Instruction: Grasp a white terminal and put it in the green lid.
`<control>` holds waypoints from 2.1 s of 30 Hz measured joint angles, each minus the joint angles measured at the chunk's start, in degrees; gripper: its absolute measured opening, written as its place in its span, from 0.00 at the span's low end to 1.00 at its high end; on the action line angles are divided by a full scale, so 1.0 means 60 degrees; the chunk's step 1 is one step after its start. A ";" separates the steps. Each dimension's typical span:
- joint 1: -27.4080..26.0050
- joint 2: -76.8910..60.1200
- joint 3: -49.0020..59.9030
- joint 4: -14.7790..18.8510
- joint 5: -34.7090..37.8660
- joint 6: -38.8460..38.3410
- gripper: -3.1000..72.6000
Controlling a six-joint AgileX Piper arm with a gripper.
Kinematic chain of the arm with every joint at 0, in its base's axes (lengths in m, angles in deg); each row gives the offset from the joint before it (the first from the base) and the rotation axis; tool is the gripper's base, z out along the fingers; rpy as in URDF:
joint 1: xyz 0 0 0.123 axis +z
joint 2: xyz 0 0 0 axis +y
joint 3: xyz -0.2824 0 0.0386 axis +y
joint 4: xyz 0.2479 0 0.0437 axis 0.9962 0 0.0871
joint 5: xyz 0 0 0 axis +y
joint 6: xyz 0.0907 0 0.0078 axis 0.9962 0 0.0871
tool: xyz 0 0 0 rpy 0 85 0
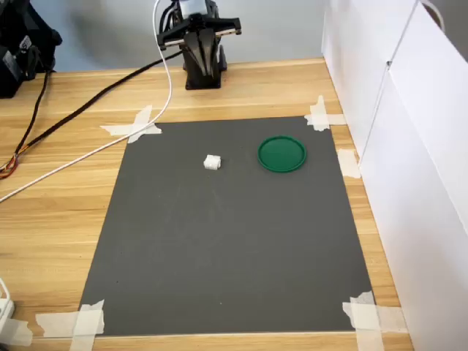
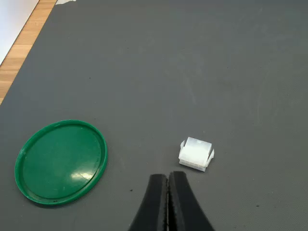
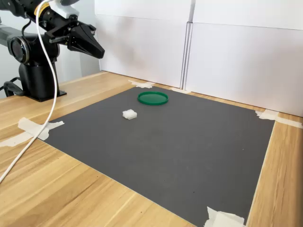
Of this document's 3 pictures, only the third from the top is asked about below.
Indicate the small white plastic terminal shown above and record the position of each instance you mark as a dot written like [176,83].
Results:
[129,114]

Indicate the round green lid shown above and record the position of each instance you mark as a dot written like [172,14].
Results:
[153,98]

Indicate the white partition panel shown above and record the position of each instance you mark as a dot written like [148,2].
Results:
[248,59]
[142,42]

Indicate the white masking tape piece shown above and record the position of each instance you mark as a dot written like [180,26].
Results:
[270,115]
[180,90]
[142,84]
[35,130]
[222,218]

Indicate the dark grey mat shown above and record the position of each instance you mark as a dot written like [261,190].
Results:
[165,153]

